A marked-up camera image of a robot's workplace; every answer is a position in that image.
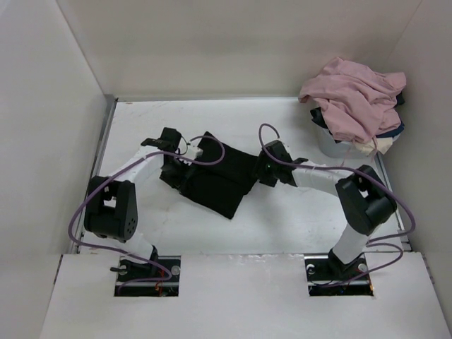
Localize black trousers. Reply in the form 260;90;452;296
179;144;258;220

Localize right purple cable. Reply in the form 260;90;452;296
258;123;416;287

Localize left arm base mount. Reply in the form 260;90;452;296
109;251;182;297

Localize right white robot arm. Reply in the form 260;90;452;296
254;139;397;284

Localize pink garment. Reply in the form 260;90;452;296
299;57;407;143

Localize purple cable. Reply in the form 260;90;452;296
258;123;416;287
69;136;227;297

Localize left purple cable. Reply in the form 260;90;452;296
69;136;227;297

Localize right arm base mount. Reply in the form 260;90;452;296
304;254;374;297

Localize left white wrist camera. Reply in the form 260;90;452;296
184;143;203;160

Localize beige garment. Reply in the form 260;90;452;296
353;137;393;156

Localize white laundry basket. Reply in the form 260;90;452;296
314;125;369;159

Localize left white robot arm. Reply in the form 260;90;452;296
83;127;203;282

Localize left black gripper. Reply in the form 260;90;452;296
161;155;195;194

